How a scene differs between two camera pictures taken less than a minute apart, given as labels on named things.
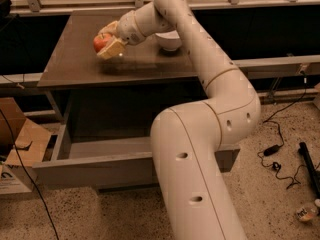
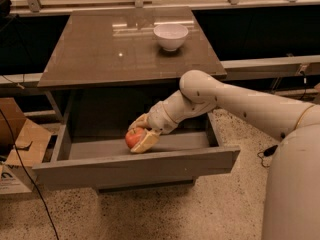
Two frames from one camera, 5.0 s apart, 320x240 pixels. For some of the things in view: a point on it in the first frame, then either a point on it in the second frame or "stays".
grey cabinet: (109, 107) stays
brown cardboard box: (23, 144) stays
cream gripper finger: (114, 49) → (148, 140)
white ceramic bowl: (169, 40) stays
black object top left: (5, 6) stays
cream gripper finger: (111, 28) → (142, 121)
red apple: (100, 40) → (133, 136)
